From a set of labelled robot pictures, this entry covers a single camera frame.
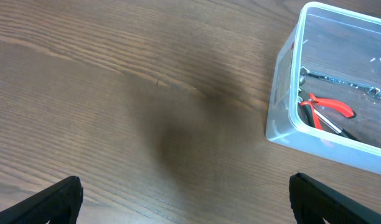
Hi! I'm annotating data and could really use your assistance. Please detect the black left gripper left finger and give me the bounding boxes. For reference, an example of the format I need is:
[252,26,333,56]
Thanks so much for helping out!
[0,176,83,224]

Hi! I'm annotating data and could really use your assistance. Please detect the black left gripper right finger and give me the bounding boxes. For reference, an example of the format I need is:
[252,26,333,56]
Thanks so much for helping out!
[289,172,381,224]

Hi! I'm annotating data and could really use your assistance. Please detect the red handled pliers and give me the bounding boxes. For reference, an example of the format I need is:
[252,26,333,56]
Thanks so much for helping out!
[299,92,357,131]

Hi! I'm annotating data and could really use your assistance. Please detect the silver wrench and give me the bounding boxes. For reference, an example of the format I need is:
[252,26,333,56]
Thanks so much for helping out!
[299,66,381,100]

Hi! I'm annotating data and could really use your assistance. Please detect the clear plastic container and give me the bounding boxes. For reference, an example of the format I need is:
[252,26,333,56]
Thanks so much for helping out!
[266,2,381,175]

